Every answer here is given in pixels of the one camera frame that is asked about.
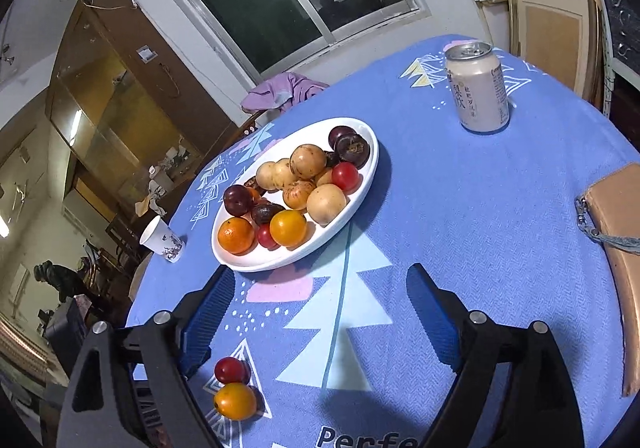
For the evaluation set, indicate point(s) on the brown pouch with tassel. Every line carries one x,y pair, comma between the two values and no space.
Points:
625,208

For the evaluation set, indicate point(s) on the small tan fruit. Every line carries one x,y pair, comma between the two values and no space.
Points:
324,177

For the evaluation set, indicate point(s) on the wooden picture frame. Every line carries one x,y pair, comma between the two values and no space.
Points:
550,28

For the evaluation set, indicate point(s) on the large orange mandarin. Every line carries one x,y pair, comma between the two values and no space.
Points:
235,235

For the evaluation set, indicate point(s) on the wooden glass-door cabinet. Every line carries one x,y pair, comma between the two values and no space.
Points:
125,93

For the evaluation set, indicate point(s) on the large smooth tan fruit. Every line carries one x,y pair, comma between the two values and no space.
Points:
326,204

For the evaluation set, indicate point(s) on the beige drink can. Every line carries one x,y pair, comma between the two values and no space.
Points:
477,88

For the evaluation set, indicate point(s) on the white oval plate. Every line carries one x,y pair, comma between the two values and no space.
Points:
300,133

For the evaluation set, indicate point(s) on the large tan spotted fruit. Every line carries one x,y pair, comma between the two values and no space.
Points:
308,161

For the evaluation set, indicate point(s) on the large dark water chestnut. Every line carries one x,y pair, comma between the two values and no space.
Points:
331,159

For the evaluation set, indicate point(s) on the orange spotted fruit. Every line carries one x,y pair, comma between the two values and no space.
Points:
298,194

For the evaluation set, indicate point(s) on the dark purple plum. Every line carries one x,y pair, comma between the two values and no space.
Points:
339,134

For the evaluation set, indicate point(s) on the dark red plum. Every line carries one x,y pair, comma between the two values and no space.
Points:
238,199

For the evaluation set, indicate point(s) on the dark box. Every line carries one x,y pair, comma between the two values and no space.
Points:
65,330

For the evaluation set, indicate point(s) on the white paper label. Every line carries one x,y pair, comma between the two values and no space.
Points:
146,54

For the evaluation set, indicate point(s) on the sliding glass window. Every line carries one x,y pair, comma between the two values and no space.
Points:
280,3

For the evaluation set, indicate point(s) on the white metal shelf rack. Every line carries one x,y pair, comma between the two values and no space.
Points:
607,38

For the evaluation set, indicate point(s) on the purple cloth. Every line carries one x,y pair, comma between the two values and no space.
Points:
280,91

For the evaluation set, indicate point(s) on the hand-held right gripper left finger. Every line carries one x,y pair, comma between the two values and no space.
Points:
207,323

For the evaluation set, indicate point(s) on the wooden chair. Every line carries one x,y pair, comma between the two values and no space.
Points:
252,121

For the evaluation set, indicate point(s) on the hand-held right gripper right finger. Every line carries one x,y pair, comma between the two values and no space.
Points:
432,318

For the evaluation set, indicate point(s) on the small dark water chestnut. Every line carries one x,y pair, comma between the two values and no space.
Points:
252,182

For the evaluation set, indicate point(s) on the blue printed tablecloth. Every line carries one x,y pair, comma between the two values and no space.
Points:
450,228

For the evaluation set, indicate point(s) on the small orange mandarin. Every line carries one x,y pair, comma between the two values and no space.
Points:
255,195

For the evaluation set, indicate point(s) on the small red tomato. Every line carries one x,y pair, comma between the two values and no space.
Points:
264,237

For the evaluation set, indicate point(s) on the medium tan spotted fruit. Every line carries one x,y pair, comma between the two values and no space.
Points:
266,176
284,174

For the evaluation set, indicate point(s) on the white paper cup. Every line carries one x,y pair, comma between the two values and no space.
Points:
160,235

